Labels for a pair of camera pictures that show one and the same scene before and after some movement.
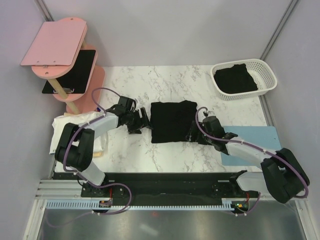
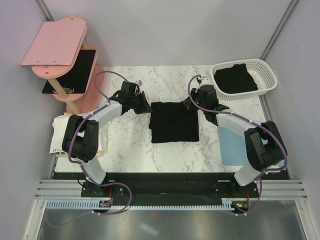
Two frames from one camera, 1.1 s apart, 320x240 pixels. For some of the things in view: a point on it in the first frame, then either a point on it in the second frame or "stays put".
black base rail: (119, 186) stays put
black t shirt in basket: (236, 79) stays put
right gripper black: (194, 128) -> (187, 102)
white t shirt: (100, 143) stays put
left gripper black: (142, 122) -> (145, 107)
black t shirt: (171, 122) stays put
